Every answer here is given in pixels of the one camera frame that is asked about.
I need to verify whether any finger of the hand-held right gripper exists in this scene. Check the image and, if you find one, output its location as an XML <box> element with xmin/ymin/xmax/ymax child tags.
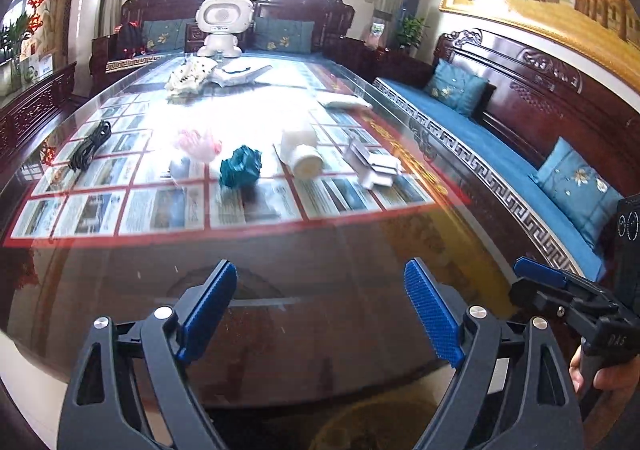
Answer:
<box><xmin>509</xmin><ymin>277</ymin><xmax>598</xmax><ymax>327</ymax></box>
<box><xmin>514</xmin><ymin>256</ymin><xmax>621</xmax><ymax>303</ymax></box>

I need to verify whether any black cable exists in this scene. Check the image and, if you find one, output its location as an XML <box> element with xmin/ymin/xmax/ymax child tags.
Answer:
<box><xmin>66</xmin><ymin>119</ymin><xmax>114</xmax><ymax>173</ymax></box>

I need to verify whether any grey folded cardboard piece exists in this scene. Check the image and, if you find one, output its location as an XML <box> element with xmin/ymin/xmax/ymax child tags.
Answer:
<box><xmin>341</xmin><ymin>137</ymin><xmax>382</xmax><ymax>177</ymax></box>

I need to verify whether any crumpled white patterned bag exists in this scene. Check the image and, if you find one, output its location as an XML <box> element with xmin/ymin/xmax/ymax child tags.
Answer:
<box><xmin>164</xmin><ymin>57</ymin><xmax>219</xmax><ymax>100</ymax></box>

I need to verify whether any red bordered printed poster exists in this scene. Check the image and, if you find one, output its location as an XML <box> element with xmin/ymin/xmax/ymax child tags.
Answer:
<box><xmin>2</xmin><ymin>55</ymin><xmax>472</xmax><ymax>249</ymax></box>

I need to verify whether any dark wooden side table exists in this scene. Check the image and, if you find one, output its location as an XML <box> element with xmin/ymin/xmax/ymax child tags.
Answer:
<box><xmin>324</xmin><ymin>34</ymin><xmax>437</xmax><ymax>92</ymax></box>

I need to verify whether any blue water dispenser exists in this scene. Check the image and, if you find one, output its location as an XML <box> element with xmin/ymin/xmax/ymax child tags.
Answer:
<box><xmin>395</xmin><ymin>0</ymin><xmax>422</xmax><ymax>50</ymax></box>

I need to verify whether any teal crumpled paper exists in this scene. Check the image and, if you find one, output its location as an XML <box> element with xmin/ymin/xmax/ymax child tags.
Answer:
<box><xmin>219</xmin><ymin>144</ymin><xmax>264</xmax><ymax>189</ymax></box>

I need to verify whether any white robot toy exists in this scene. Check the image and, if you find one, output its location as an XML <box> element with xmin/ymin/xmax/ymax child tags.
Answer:
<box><xmin>194</xmin><ymin>0</ymin><xmax>255</xmax><ymax>58</ymax></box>

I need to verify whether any black backpack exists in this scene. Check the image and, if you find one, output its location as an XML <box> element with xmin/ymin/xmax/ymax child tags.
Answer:
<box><xmin>115</xmin><ymin>22</ymin><xmax>147</xmax><ymax>60</ymax></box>

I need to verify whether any green bamboo plant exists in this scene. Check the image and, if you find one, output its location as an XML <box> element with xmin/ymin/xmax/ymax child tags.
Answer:
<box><xmin>0</xmin><ymin>12</ymin><xmax>32</xmax><ymax>97</ymax></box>

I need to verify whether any long carved wooden sofa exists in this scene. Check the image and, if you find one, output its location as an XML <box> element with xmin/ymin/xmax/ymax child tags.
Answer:
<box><xmin>371</xmin><ymin>27</ymin><xmax>640</xmax><ymax>283</ymax></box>

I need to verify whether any blue patterned seat cushion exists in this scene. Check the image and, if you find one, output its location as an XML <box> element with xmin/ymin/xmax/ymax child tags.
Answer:
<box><xmin>374</xmin><ymin>77</ymin><xmax>609</xmax><ymax>282</ymax></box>

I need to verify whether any small potted plant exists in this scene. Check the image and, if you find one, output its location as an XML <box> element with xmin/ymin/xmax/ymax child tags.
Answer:
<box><xmin>394</xmin><ymin>14</ymin><xmax>432</xmax><ymax>57</ymax></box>

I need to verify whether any white flat packet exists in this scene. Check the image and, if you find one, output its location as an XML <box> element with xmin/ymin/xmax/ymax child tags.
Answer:
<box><xmin>317</xmin><ymin>90</ymin><xmax>374</xmax><ymax>111</ymax></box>

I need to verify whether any carved wooden television cabinet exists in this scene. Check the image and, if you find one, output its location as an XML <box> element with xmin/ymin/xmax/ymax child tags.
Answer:
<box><xmin>0</xmin><ymin>60</ymin><xmax>79</xmax><ymax>183</ymax></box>

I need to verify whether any person's right hand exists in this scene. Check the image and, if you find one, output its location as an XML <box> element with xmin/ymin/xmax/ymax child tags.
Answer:
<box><xmin>570</xmin><ymin>345</ymin><xmax>640</xmax><ymax>398</ymax></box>

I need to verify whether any white box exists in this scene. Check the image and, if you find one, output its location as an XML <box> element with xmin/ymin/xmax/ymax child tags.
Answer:
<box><xmin>21</xmin><ymin>52</ymin><xmax>56</xmax><ymax>84</ymax></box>

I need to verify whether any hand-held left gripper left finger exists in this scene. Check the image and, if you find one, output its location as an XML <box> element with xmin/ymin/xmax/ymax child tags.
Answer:
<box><xmin>56</xmin><ymin>259</ymin><xmax>238</xmax><ymax>450</ymax></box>

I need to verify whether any clear pink plastic bag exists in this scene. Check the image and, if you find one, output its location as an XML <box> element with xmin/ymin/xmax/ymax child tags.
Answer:
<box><xmin>166</xmin><ymin>127</ymin><xmax>227</xmax><ymax>182</ymax></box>

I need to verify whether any teal embroidered cushion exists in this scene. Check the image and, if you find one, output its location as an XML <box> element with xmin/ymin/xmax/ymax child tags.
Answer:
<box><xmin>423</xmin><ymin>58</ymin><xmax>491</xmax><ymax>119</ymax></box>
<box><xmin>529</xmin><ymin>135</ymin><xmax>624</xmax><ymax>252</ymax></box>
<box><xmin>251</xmin><ymin>15</ymin><xmax>317</xmax><ymax>56</ymax></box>
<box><xmin>140</xmin><ymin>18</ymin><xmax>186</xmax><ymax>52</ymax></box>

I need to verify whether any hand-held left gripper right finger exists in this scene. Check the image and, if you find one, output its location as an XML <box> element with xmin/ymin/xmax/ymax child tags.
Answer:
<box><xmin>402</xmin><ymin>257</ymin><xmax>586</xmax><ymax>450</ymax></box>

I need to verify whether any white tower air conditioner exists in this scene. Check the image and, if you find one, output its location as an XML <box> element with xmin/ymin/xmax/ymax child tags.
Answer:
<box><xmin>66</xmin><ymin>0</ymin><xmax>117</xmax><ymax>107</ymax></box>

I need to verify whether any white paper roll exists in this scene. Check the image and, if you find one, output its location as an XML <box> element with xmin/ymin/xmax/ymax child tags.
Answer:
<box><xmin>273</xmin><ymin>125</ymin><xmax>323</xmax><ymax>179</ymax></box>

